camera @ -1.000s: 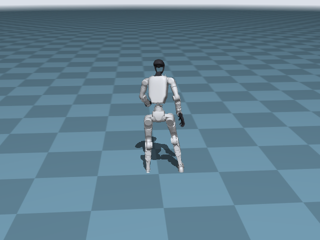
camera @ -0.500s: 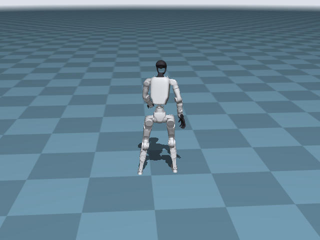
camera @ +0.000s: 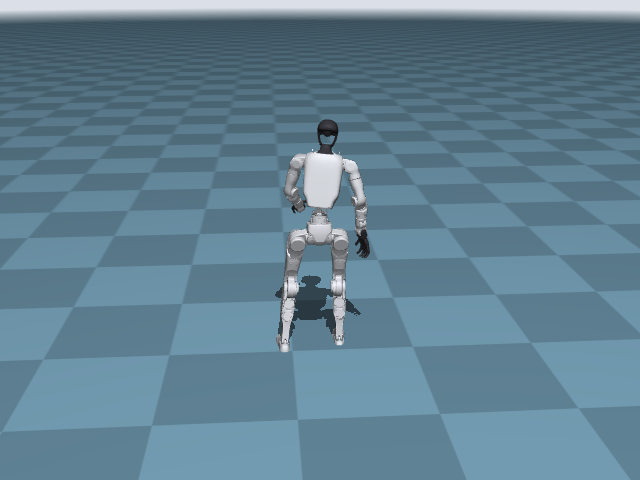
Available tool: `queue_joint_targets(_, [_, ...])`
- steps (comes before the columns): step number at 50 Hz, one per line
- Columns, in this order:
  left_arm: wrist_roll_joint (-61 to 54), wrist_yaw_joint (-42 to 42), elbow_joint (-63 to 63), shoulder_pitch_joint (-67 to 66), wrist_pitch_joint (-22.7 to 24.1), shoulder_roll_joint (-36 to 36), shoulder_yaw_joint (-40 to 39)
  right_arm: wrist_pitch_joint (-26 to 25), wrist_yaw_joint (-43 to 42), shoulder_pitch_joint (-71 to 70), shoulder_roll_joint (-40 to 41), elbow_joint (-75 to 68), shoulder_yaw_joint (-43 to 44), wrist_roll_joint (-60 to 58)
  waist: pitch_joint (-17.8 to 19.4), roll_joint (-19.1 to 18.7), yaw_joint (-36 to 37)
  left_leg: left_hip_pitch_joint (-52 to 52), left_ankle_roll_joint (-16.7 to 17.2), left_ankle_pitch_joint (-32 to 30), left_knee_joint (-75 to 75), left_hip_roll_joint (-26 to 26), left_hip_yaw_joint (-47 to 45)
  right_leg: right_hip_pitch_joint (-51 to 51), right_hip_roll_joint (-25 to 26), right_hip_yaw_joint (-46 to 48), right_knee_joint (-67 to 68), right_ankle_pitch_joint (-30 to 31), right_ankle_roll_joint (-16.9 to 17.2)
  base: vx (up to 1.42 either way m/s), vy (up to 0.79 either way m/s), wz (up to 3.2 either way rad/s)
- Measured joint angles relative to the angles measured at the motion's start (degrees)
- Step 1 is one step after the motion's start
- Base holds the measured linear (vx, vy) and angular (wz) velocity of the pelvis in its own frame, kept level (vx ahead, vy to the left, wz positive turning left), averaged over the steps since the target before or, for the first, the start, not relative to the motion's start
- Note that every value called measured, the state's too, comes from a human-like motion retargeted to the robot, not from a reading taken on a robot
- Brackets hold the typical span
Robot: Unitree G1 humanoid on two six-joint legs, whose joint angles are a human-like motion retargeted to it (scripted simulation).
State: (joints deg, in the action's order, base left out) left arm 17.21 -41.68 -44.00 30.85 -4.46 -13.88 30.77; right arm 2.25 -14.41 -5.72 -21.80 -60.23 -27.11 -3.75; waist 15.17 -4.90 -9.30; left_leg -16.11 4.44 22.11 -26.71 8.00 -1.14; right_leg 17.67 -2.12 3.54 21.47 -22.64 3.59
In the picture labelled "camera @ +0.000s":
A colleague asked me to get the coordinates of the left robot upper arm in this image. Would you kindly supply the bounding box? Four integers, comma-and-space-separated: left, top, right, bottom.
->
284, 154, 307, 198

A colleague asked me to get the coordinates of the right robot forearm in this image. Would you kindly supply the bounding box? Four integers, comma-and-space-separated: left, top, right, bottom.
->
355, 200, 368, 236

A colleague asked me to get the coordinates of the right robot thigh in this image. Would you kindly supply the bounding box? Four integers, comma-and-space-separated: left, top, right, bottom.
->
331, 228, 349, 296

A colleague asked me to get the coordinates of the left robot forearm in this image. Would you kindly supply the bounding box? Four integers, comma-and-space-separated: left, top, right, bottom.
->
285, 194, 305, 213

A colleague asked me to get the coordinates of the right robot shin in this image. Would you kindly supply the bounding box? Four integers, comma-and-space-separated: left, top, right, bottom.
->
333, 280, 346, 340

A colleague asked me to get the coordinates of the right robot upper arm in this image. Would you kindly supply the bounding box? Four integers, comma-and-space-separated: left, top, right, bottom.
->
343, 158, 366, 207

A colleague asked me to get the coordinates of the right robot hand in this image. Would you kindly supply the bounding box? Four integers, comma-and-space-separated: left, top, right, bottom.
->
355, 229, 370, 258

